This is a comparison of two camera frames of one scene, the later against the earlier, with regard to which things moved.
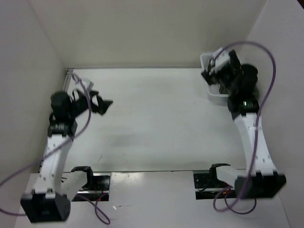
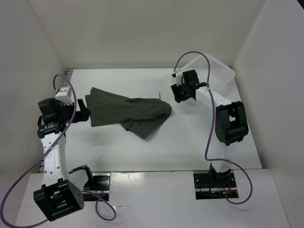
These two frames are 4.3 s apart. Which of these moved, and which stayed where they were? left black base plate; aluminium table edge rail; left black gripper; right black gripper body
Moved: left black gripper; right black gripper body
Stayed: left black base plate; aluminium table edge rail
